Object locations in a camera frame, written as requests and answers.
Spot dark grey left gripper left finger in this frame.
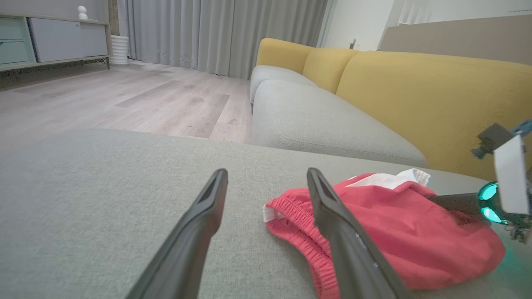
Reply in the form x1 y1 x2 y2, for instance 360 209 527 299
126 168 229 299

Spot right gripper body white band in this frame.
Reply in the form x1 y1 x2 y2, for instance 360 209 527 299
477 135 532 242

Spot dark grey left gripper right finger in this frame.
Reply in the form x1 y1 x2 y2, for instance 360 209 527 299
306 167 410 299

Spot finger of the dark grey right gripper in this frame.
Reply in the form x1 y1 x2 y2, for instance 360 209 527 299
427 192 485 216

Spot red mesh shorts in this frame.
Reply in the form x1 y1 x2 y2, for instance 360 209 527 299
263 168 507 299

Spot large grey sofa seat cushion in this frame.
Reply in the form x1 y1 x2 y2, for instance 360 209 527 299
0 128 532 299

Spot wide yellow sofa back cushion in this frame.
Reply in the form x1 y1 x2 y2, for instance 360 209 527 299
336 51 532 182

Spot narrow yellow sofa back cushion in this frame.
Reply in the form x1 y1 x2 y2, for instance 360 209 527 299
302 47 361 94

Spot white stair railing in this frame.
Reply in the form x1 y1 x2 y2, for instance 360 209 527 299
397 0 435 25

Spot small grey sofa seat cushion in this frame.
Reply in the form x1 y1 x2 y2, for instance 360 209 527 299
250 65 318 103

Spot white ribbed vase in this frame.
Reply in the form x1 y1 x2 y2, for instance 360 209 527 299
109 35 129 66

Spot yellow sofa end cushion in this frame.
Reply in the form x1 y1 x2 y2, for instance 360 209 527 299
256 38 315 74

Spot grey pleated curtain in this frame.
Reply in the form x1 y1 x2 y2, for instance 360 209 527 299
118 0 329 79

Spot mint and wood TV cabinet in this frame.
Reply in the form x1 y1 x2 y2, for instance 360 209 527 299
0 12 112 72

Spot pale grey cabinet door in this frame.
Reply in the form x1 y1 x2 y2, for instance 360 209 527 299
28 17 108 63

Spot mint green cabinet drawer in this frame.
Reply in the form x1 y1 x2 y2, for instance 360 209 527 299
0 40 32 66
0 17 25 41

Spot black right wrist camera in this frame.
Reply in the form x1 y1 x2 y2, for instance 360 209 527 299
472 124 516 159

